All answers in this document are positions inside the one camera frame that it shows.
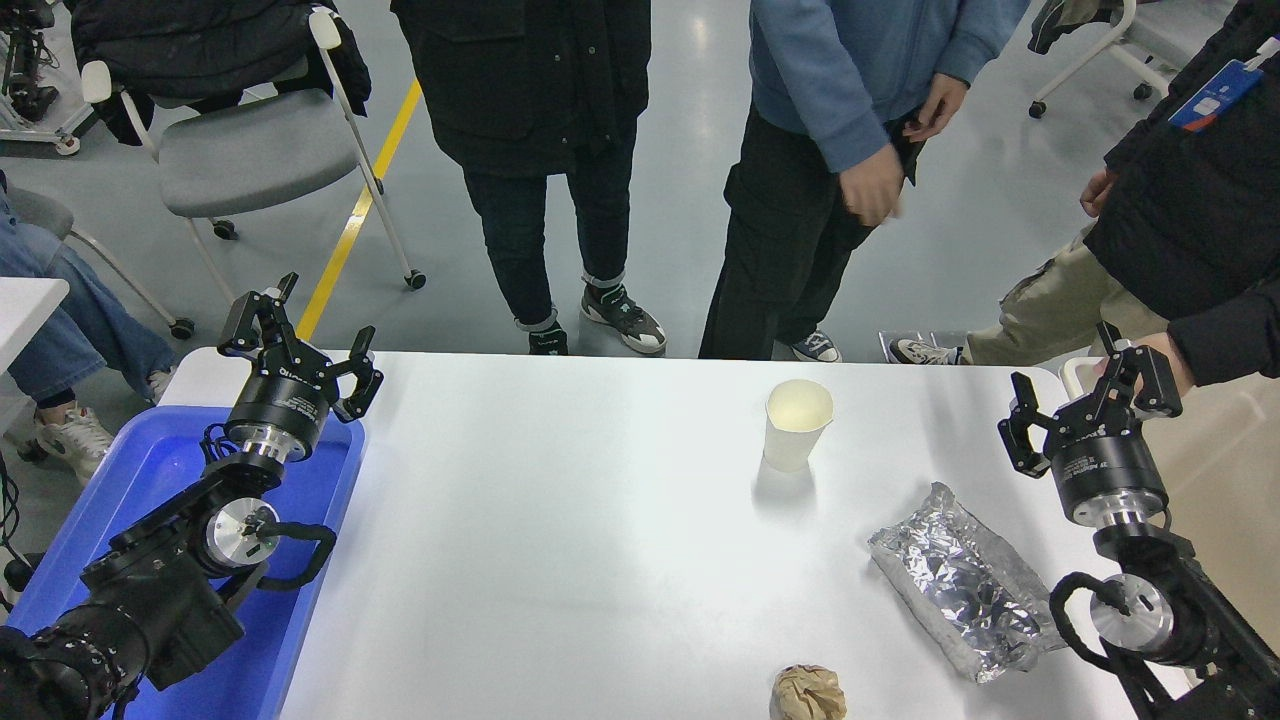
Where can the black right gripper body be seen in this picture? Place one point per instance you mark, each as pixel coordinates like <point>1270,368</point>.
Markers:
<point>1105,465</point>

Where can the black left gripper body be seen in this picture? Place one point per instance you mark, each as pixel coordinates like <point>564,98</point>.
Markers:
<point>285,400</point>

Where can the large pale bin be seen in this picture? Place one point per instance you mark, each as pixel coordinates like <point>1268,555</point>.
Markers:
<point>1230,480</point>

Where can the white paper cup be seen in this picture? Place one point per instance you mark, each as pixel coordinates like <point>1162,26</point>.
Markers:
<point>798,425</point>

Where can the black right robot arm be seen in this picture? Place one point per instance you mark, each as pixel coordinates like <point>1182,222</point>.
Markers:
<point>1190,620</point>

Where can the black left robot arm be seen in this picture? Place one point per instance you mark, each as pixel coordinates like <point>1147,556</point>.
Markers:
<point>150,600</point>

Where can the person's left hand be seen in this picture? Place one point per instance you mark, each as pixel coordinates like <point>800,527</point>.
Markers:
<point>1186,375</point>
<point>942,105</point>

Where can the person's right hand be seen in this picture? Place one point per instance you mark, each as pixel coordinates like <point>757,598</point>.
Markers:
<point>1098,192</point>
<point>872,190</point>

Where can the blue plastic tray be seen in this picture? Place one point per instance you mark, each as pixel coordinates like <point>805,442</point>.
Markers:
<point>300,520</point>

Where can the crumpled silver foil tray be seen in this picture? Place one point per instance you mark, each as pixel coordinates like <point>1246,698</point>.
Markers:
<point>965,585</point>

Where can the person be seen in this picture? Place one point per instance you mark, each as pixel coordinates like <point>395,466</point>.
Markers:
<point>820,60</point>
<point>1190,200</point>
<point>60,320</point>
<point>520,90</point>

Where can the small white table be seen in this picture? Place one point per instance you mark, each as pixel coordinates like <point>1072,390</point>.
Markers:
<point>25,310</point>

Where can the black jacket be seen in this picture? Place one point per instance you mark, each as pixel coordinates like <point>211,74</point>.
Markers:
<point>190,45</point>

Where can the blue badge card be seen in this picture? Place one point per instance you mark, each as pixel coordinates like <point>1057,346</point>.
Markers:
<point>1215,95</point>

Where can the black equipment stand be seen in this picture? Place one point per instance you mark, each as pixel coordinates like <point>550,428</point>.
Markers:
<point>30,95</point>

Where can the white wheeled chair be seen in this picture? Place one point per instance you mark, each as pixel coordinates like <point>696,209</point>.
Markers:
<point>1130,50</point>

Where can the crumpled tan paper ball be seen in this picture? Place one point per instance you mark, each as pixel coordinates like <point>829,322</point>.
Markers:
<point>808,695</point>

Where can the dark garment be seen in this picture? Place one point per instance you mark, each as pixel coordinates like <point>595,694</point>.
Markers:
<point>1065,20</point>

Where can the grey chair with white frame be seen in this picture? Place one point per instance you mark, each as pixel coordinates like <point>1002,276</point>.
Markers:
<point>120,275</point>
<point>250,150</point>

